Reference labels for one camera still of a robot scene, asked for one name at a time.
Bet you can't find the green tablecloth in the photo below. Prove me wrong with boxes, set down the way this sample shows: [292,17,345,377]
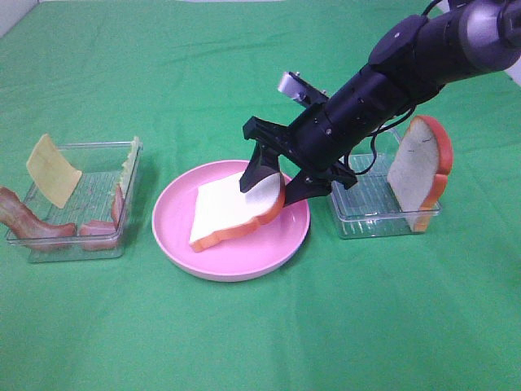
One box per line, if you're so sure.
[1,1,520,390]

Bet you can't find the yellow cheese slice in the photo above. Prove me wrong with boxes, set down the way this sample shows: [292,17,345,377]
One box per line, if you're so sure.
[26,134,82,209]

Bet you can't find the clear right bread tray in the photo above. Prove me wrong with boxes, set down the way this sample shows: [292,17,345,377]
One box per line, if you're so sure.
[329,126,441,239]

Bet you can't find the green lettuce leaf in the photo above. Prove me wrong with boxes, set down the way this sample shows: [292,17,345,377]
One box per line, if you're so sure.
[118,136,141,196]

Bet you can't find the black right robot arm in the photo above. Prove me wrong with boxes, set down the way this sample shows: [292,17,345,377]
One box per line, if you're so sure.
[239,1,520,204]

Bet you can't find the pink round plate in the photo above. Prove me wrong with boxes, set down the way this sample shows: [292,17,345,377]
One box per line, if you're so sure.
[151,160,310,282]

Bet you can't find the clear left ingredient tray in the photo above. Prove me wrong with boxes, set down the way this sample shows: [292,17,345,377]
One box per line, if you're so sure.
[6,138,142,263]

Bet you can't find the toast bread slice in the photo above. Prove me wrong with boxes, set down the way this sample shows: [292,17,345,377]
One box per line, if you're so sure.
[189,172,285,252]
[387,115,453,233]

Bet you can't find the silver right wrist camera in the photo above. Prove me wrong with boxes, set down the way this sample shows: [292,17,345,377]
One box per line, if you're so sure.
[278,72,329,108]

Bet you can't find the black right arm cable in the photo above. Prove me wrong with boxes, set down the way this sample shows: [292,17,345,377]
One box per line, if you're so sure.
[341,103,416,177]

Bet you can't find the bacon strip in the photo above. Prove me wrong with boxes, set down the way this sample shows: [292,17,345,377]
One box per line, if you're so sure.
[79,185,125,251]
[1,186,77,239]

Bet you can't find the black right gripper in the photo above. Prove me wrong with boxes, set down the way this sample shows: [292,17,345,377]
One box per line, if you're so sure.
[239,104,357,207]

